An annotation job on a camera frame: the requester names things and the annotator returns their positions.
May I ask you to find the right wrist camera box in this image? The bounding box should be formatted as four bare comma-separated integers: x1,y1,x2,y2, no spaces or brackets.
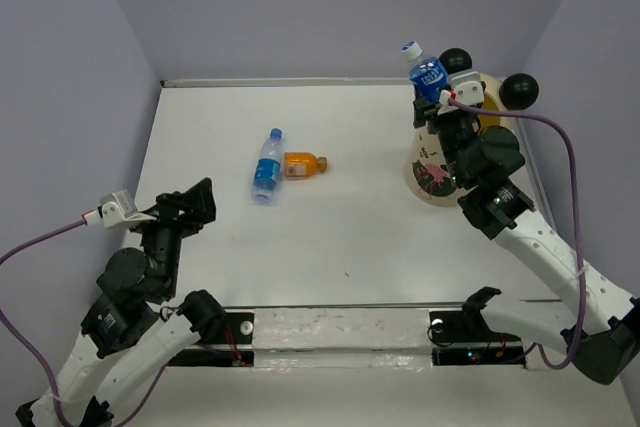
438,69,485,106

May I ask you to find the orange juice bottle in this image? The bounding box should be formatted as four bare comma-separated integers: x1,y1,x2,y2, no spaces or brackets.
283,152,328,178

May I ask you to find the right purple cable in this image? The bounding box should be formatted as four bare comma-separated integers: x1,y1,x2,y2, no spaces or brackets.
447,99,586,371

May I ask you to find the cream bin with black ears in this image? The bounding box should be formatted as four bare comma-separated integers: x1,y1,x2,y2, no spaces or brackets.
404,48,539,207

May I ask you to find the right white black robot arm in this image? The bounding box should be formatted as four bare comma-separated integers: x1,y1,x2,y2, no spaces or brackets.
413,90,639,385

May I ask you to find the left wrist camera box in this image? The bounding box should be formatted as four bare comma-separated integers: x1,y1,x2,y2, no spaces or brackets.
82,190,156,230

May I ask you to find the purple cable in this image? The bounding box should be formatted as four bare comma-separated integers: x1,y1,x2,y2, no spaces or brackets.
447,99,586,371
0,219,166,427

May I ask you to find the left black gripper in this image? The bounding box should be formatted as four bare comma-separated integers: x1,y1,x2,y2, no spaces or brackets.
130,175,219,297

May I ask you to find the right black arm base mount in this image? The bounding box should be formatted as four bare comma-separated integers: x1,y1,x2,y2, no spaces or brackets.
427,310,526,367

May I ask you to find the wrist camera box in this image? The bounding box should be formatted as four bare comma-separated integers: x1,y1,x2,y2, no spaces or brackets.
82,190,156,230
438,69,485,106

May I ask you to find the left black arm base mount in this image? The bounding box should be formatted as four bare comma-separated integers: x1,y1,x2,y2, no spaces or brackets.
168,310,255,368

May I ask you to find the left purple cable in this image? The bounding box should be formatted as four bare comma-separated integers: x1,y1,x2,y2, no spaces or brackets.
0,219,166,427

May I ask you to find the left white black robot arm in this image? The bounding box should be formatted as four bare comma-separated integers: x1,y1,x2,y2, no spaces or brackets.
16,177,225,426

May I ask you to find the upright-lying blue label water bottle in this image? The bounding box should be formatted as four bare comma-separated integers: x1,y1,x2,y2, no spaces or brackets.
251,128,284,204

